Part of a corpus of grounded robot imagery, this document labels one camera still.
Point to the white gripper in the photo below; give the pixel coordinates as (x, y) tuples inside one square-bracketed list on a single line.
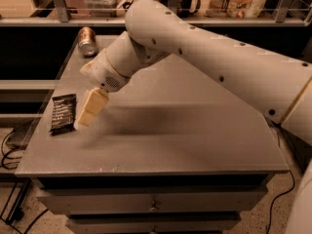
[(101, 71)]

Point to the orange soda can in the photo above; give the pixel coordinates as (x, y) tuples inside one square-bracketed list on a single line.
[(87, 44)]

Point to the metal shelf rail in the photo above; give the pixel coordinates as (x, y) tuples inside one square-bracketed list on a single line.
[(295, 13)]

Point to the top drawer with knob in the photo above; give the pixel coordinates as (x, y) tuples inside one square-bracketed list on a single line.
[(149, 200)]

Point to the black rxbar chocolate wrapper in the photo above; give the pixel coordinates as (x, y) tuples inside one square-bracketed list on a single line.
[(64, 114)]

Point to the grey drawer cabinet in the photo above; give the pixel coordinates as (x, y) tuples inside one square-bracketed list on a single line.
[(172, 127)]

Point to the lower drawer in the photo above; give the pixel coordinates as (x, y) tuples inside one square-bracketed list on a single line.
[(153, 224)]

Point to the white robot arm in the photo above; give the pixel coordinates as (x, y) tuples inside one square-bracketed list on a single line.
[(277, 86)]

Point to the colourful snack bag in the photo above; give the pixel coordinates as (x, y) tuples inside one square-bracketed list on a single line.
[(237, 9)]

